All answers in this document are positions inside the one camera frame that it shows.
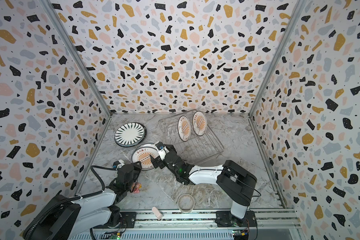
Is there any orange sunburst plate front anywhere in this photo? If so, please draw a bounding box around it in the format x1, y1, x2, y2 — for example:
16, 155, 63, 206
131, 143, 159, 171

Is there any orange sunburst plate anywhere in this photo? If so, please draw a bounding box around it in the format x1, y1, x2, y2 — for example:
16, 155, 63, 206
192, 111, 208, 136
178, 116, 192, 142
131, 143, 159, 171

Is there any white striped plate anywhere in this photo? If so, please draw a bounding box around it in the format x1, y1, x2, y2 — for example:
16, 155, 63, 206
114, 122, 147, 148

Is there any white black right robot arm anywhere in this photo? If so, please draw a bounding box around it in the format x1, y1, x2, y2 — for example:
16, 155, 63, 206
151, 142, 257, 227

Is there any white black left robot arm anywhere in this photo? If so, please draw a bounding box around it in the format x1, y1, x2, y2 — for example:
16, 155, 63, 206
23, 161, 142, 240

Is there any pink toy figure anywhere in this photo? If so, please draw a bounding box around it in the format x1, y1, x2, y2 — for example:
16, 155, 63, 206
131, 183, 142, 194

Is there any pink eraser block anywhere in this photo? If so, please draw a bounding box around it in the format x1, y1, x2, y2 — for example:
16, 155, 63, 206
152, 207, 163, 221

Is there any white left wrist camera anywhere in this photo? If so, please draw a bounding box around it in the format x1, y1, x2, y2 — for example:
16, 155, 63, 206
112, 160, 125, 170

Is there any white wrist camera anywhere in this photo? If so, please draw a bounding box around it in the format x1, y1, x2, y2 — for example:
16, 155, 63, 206
112, 160, 125, 170
155, 142, 169, 159

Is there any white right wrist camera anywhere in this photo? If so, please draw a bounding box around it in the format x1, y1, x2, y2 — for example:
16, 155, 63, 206
155, 142, 169, 159

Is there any clear tape ring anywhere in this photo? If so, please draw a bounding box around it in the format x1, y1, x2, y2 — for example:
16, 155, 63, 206
176, 193, 196, 214

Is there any stainless wire dish rack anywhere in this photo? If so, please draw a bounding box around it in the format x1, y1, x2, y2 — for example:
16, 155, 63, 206
159, 110, 224, 165

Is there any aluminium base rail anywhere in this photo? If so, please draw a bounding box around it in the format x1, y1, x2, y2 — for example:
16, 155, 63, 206
68, 209, 305, 240

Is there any aluminium corner post left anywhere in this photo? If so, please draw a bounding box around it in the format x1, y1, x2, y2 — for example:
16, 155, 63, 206
39, 1, 112, 118

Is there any aluminium corner post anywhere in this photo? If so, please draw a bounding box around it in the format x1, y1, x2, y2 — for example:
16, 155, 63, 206
249, 0, 307, 119
39, 1, 112, 118

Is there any aluminium corner post right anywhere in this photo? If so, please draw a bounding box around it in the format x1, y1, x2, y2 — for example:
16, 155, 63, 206
249, 0, 307, 119

